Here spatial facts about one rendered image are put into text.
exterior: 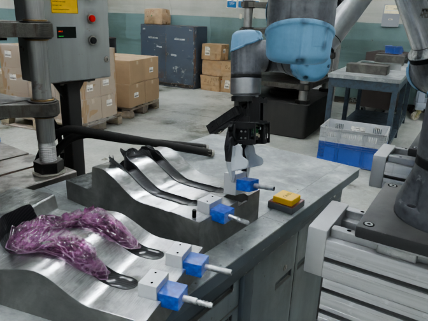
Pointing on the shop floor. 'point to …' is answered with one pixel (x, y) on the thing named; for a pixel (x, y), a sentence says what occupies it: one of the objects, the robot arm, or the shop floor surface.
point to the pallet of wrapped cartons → (87, 113)
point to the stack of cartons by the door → (215, 67)
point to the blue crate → (346, 154)
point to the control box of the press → (72, 60)
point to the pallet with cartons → (136, 83)
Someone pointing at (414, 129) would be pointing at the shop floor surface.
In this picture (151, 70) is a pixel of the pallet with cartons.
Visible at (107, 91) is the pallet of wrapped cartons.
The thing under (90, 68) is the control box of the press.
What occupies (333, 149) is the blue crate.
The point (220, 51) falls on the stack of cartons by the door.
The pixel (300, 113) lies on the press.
